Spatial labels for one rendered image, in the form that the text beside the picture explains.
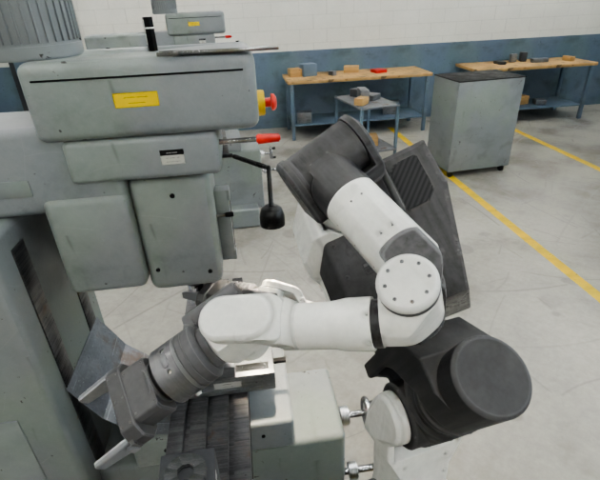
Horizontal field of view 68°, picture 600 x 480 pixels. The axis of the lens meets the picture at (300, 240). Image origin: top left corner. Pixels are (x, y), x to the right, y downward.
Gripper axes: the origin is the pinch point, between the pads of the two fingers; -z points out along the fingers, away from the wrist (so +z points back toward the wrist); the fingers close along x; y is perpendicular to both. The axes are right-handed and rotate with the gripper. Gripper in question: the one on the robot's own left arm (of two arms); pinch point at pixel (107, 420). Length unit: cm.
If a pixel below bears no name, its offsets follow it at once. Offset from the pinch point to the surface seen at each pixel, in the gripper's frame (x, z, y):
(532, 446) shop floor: -34, 75, -207
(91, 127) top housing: 57, 17, 5
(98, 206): 53, 6, -9
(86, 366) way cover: 48, -35, -50
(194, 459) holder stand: 0.8, -7.8, -38.1
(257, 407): 18, -3, -82
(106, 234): 50, 2, -15
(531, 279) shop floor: 52, 170, -297
